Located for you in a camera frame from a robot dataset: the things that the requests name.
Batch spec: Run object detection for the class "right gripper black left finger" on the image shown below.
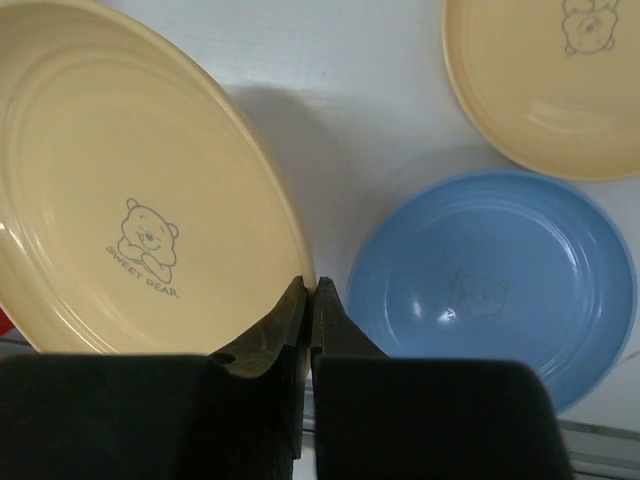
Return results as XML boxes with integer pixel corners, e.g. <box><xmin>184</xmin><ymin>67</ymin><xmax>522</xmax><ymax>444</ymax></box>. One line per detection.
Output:
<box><xmin>1</xmin><ymin>278</ymin><xmax>308</xmax><ymax>479</ymax></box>

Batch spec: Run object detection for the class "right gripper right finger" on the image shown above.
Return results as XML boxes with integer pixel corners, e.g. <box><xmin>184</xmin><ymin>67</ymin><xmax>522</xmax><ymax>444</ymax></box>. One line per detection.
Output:
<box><xmin>311</xmin><ymin>277</ymin><xmax>573</xmax><ymax>479</ymax></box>

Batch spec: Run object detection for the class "blue plate front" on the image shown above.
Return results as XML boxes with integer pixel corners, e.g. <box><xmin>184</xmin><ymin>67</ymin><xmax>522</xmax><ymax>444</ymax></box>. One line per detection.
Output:
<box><xmin>345</xmin><ymin>169</ymin><xmax>638</xmax><ymax>412</ymax></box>

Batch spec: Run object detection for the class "yellow plate front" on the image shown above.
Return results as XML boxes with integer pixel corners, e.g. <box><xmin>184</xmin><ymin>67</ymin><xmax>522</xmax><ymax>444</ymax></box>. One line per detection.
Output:
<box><xmin>1</xmin><ymin>1</ymin><xmax>316</xmax><ymax>354</ymax></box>

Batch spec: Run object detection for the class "yellow plate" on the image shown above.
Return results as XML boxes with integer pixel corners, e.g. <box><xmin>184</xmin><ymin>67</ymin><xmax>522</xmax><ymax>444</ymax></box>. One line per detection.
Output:
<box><xmin>1</xmin><ymin>1</ymin><xmax>316</xmax><ymax>354</ymax></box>
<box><xmin>442</xmin><ymin>1</ymin><xmax>639</xmax><ymax>181</ymax></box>

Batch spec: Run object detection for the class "red plastic bin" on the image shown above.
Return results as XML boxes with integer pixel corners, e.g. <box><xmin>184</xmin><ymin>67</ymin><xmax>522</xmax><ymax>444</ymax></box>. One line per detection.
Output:
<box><xmin>0</xmin><ymin>310</ymin><xmax>15</xmax><ymax>342</ymax></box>

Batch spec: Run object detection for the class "yellow plate middle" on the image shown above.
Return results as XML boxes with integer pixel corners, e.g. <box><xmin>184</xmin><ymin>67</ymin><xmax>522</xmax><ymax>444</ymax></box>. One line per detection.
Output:
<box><xmin>442</xmin><ymin>1</ymin><xmax>639</xmax><ymax>181</ymax></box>

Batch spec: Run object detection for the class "aluminium frame rail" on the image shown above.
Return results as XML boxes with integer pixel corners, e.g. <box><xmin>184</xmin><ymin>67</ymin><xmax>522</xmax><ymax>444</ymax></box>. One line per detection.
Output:
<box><xmin>559</xmin><ymin>420</ymin><xmax>640</xmax><ymax>479</ymax></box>

